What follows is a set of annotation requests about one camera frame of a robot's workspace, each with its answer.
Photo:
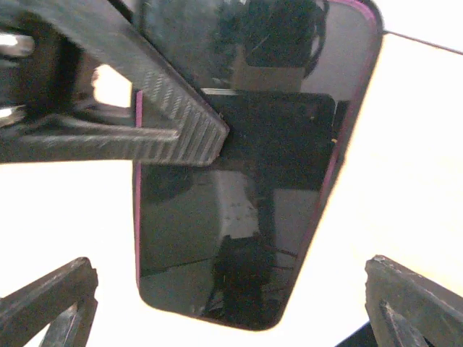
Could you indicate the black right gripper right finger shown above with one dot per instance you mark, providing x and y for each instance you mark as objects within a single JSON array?
[{"x": 407, "y": 309}]

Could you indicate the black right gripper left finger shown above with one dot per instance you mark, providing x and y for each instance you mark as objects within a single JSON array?
[{"x": 63, "y": 301}]

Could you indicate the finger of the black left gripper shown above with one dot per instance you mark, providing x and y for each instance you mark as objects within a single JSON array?
[{"x": 79, "y": 82}]

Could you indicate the black phone case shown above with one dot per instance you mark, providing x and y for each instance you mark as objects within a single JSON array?
[{"x": 376, "y": 21}]

